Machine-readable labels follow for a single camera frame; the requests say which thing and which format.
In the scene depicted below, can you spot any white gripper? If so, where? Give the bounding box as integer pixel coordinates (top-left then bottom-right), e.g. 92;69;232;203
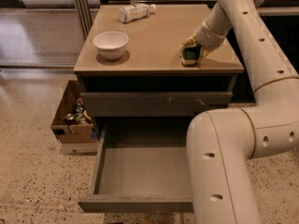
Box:
179;21;226;62

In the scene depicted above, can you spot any green yellow sponge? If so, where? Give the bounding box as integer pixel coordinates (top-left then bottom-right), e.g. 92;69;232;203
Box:
180;46;201;66

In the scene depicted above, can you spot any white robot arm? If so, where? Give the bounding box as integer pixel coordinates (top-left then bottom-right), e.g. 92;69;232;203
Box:
180;0;299;224

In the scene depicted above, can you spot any grey drawer cabinet beige top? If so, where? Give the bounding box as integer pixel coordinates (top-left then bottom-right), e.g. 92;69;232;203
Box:
74;5;244;133

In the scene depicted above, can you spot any closed grey top drawer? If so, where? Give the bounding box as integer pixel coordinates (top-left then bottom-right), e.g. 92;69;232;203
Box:
81;91;233;117

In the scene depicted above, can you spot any open grey middle drawer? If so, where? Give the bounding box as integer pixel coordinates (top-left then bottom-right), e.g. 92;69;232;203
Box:
78;128;193;213

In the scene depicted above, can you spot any white plastic bottle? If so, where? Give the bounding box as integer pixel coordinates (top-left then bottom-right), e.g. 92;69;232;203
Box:
119;3;156;23

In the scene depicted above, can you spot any white ceramic bowl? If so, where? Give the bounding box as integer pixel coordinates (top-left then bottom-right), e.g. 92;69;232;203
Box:
93;31;129;61

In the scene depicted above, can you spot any metal can in box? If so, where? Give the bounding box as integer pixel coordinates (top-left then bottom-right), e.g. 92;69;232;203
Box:
64;113;76;125

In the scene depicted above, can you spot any cardboard box with items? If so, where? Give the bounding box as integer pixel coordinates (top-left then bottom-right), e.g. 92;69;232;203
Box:
50;80;97;144

